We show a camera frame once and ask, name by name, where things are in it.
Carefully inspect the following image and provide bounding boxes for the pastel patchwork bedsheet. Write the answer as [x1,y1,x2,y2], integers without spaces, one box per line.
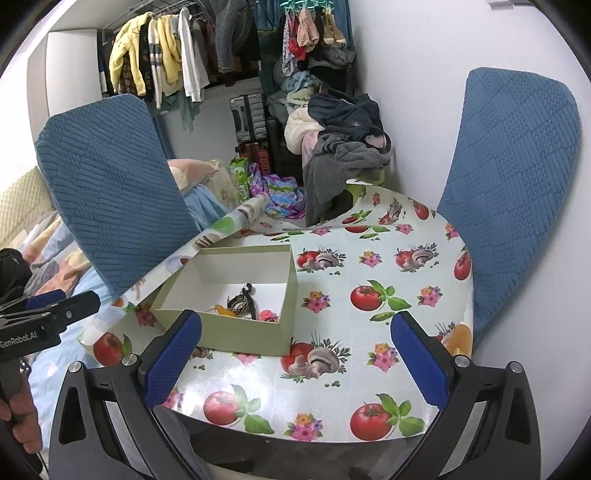
[0,210,116,462]

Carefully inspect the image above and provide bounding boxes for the beige quilted cushion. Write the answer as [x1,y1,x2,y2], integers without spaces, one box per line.
[203,159,241,208]

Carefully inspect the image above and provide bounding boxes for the black woven bracelet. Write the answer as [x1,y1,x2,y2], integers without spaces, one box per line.
[226,295,257,320]

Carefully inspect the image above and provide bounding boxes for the person's left hand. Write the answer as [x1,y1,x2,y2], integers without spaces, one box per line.
[0,367,43,457]

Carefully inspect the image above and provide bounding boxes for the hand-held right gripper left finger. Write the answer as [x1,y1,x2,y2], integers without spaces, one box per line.
[48,309,204,480]

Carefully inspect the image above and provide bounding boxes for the peach pillow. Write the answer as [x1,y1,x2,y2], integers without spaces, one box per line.
[168,158,222,192]

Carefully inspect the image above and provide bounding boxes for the green clip hanger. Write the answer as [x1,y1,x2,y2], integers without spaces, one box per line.
[279,0,335,14]

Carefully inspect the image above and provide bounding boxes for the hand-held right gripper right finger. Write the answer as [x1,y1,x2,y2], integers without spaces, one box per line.
[390,310,542,480]

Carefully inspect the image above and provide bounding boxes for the cream fluffy garment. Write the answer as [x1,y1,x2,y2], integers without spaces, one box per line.
[284,107,324,155]

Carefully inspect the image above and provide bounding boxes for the grey fleece garment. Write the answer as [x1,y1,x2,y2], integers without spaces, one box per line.
[302,134,392,227]

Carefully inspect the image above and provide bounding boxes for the black hair clip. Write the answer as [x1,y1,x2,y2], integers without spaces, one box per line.
[240,282,257,320]

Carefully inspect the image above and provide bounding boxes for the row of hanging clothes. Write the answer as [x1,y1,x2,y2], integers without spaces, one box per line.
[97,0,262,134]

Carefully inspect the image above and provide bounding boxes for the beige cardboard box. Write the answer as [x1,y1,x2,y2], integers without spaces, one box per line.
[151,244,298,357]

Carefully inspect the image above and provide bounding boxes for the silver black suitcase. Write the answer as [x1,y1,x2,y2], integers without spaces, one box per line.
[229,93,269,144]

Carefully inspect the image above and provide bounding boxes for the pink garment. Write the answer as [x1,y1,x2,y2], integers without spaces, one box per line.
[300,131,324,167]

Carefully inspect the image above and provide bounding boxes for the light blue blanket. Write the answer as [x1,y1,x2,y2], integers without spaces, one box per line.
[182,184,229,232]

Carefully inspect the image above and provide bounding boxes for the green plastic stool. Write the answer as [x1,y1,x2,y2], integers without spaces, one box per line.
[344,170,387,217]

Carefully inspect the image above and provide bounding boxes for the purple patterned cloth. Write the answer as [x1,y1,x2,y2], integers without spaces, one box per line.
[249,162,306,220]

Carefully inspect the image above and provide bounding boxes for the beige quilted headboard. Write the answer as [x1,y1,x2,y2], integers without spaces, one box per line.
[0,165,58,232]

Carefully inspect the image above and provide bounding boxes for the vegetable print tablecloth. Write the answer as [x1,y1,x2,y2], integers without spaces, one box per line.
[78,181,474,444]

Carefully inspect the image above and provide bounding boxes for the pile of mixed clothes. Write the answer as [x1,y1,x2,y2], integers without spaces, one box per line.
[267,46,358,116]

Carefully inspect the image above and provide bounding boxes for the dark navy garment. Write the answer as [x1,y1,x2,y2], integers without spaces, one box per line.
[307,90,384,144]

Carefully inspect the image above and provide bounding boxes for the blue curtain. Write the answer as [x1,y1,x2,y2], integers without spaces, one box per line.
[256,0,357,93]

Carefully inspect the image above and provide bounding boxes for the blue knit chair back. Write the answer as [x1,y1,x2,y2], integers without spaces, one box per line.
[34,93,204,301]
[434,67,583,342]

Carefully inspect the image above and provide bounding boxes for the green printed bag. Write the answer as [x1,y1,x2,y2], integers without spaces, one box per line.
[229,157,252,204]

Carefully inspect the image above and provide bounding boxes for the hanging small garments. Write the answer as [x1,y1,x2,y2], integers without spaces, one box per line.
[281,7,352,77]

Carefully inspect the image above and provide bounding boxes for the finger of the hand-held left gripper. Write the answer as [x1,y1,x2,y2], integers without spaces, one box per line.
[0,291,101,333]
[23,290,65,312]

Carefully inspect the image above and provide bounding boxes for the red black suitcase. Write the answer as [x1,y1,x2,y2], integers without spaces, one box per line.
[233,141,271,176]

